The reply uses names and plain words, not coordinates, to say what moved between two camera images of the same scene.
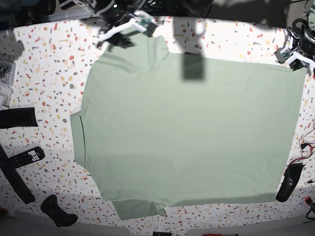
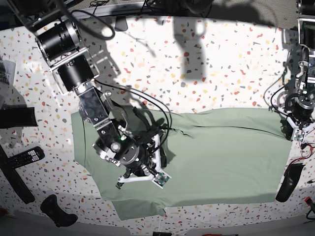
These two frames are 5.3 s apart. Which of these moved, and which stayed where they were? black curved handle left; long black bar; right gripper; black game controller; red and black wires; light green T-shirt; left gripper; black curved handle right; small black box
Moved: light green T-shirt; left gripper; right gripper
Stayed: black curved handle left; black curved handle right; small black box; long black bar; black game controller; red and black wires
